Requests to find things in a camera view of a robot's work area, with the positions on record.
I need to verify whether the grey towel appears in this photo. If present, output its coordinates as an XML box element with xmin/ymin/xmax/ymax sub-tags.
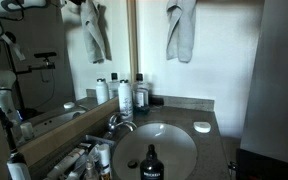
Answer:
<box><xmin>166</xmin><ymin>0</ymin><xmax>197</xmax><ymax>63</ymax></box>

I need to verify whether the blue mouthwash bottle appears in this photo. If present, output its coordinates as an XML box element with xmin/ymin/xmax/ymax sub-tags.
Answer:
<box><xmin>133</xmin><ymin>73</ymin><xmax>149</xmax><ymax>114</ymax></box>

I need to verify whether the tall white spray bottle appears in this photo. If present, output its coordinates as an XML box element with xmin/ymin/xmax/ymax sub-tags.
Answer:
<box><xmin>118</xmin><ymin>80</ymin><xmax>133</xmax><ymax>121</ymax></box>

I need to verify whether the chrome faucet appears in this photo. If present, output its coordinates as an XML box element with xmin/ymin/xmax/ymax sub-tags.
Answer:
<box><xmin>104</xmin><ymin>112</ymin><xmax>137</xmax><ymax>139</ymax></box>

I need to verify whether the white oval sink basin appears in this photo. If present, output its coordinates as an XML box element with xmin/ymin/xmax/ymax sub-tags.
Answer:
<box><xmin>112</xmin><ymin>122</ymin><xmax>198</xmax><ymax>180</ymax></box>

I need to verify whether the white round soap case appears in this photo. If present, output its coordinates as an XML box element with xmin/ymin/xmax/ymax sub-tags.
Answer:
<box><xmin>193</xmin><ymin>122</ymin><xmax>211</xmax><ymax>133</ymax></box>

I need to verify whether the small white capped bottle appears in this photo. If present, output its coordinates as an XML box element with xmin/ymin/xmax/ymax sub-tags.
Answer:
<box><xmin>98</xmin><ymin>144</ymin><xmax>112</xmax><ymax>180</ymax></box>

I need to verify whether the black dropper bottle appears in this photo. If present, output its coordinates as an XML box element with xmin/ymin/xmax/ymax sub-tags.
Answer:
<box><xmin>140</xmin><ymin>144</ymin><xmax>164</xmax><ymax>180</ymax></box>

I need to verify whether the wood framed mirror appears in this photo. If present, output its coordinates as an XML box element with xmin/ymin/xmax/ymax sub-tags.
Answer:
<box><xmin>0</xmin><ymin>0</ymin><xmax>140</xmax><ymax>168</ymax></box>

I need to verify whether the clear toiletries tray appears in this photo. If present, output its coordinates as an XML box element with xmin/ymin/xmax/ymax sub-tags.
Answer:
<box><xmin>35</xmin><ymin>135</ymin><xmax>115</xmax><ymax>180</ymax></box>

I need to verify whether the small clear pump bottle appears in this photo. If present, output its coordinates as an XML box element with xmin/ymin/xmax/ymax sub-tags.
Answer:
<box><xmin>84</xmin><ymin>157</ymin><xmax>99</xmax><ymax>180</ymax></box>

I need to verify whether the white cream tube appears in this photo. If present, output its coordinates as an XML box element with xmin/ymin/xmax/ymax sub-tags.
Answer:
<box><xmin>47</xmin><ymin>148</ymin><xmax>85</xmax><ymax>180</ymax></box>

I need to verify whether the white bottle at lower left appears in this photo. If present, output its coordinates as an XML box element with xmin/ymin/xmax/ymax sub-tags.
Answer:
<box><xmin>7</xmin><ymin>152</ymin><xmax>31</xmax><ymax>180</ymax></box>

